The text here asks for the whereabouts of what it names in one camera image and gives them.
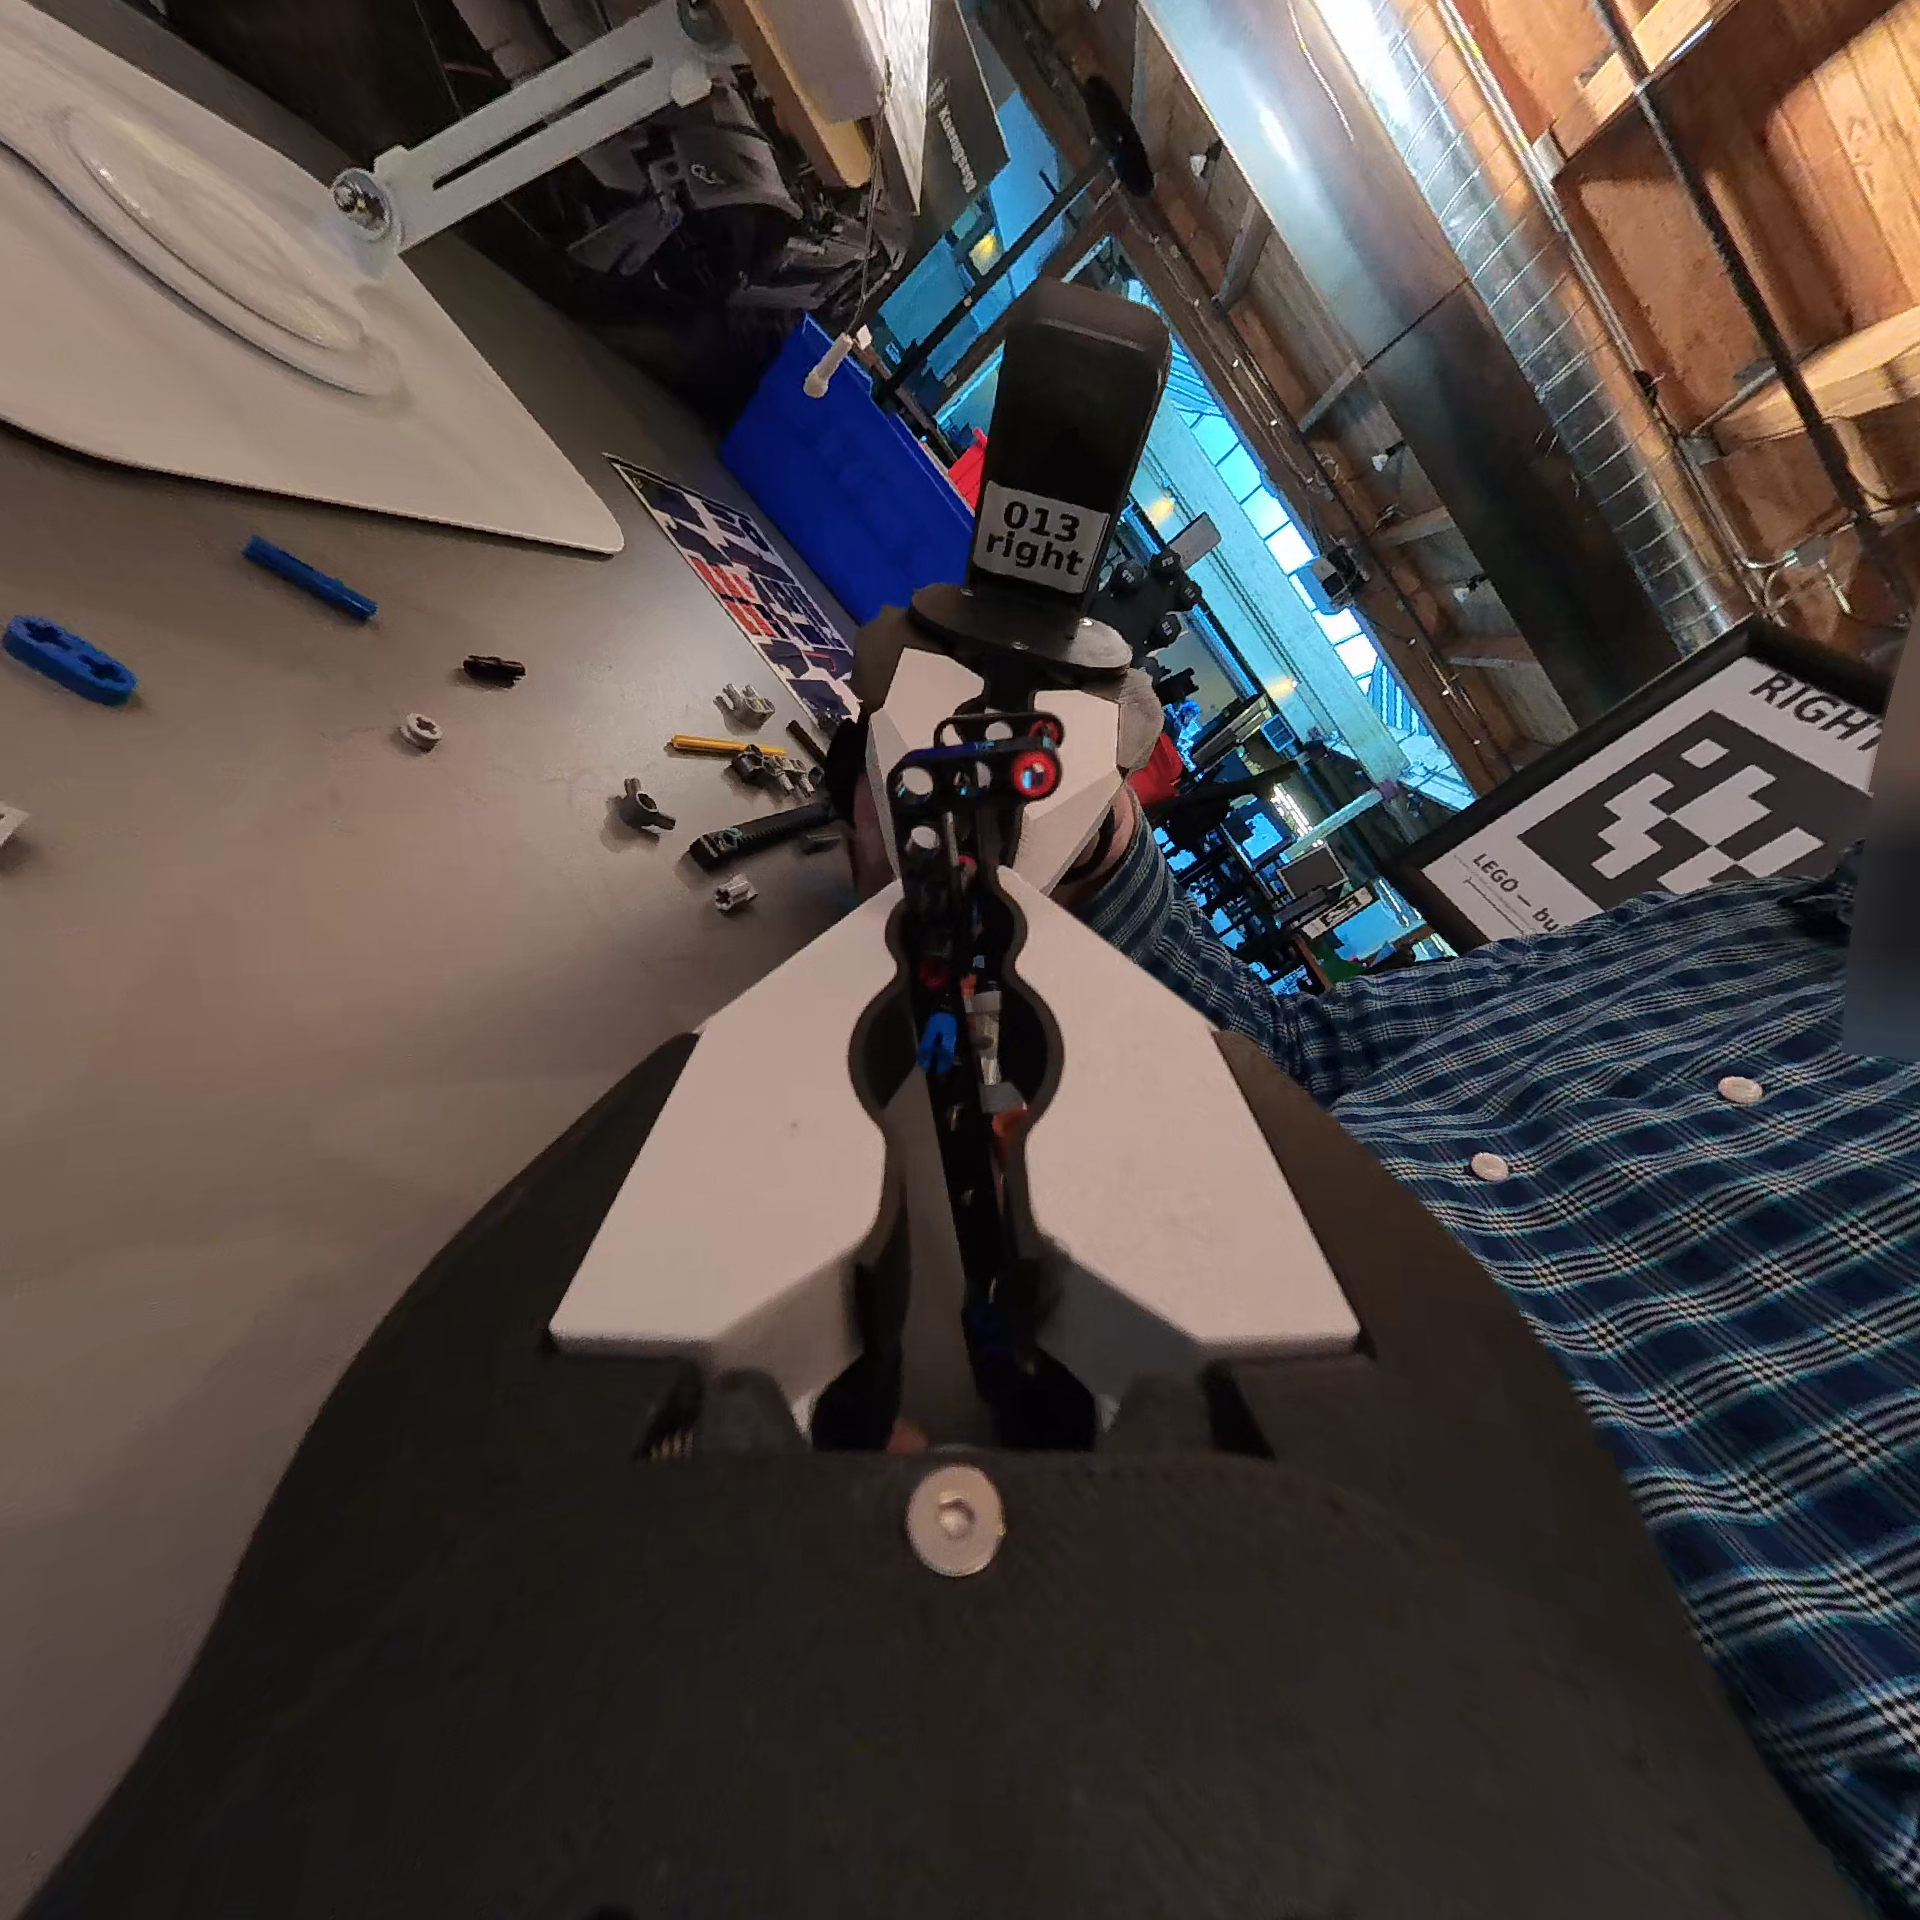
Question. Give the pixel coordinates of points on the blue storage bin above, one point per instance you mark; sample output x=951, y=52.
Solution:
x=842, y=477

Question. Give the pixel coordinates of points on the yellow lego axle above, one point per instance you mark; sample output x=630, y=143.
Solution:
x=718, y=746

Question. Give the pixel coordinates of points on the blue two-hole lego liftarm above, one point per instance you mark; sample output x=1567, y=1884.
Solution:
x=68, y=661

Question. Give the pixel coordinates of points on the black framed marker sign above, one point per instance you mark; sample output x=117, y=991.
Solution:
x=1649, y=814

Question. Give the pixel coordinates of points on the black lego pin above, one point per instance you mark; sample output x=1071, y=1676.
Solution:
x=492, y=667

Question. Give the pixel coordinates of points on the silver spiral air duct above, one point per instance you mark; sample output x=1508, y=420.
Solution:
x=1622, y=378

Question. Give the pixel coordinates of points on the grey metal air duct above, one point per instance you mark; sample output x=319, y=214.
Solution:
x=1352, y=194

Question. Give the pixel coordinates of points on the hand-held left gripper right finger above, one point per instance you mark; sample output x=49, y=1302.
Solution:
x=1201, y=1198

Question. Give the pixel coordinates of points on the person's plaid shirt torso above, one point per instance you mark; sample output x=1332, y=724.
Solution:
x=1649, y=1351

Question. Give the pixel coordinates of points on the person's right forearm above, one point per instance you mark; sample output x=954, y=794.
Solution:
x=1201, y=958

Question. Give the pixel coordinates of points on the black lego chassis assembly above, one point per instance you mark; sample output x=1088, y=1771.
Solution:
x=919, y=843

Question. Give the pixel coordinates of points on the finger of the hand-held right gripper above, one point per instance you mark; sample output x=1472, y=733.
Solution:
x=910, y=697
x=1087, y=783

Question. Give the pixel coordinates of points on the blue red printed sheet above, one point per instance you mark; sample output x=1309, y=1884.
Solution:
x=734, y=582

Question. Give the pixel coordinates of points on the dark grey lego connector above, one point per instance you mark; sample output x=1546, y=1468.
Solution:
x=643, y=813

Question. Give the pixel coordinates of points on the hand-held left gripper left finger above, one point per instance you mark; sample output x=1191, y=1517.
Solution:
x=718, y=1198

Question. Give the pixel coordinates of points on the person's right hand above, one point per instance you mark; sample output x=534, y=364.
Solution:
x=1125, y=832

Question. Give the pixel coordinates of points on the blue lego axle pin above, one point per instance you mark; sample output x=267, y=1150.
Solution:
x=308, y=574

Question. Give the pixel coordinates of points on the black lego gear rack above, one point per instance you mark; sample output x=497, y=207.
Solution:
x=758, y=843

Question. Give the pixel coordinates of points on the light grey lego connector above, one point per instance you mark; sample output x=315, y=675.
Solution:
x=742, y=697
x=734, y=896

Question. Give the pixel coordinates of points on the grey lego bush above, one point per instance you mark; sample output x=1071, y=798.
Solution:
x=415, y=739

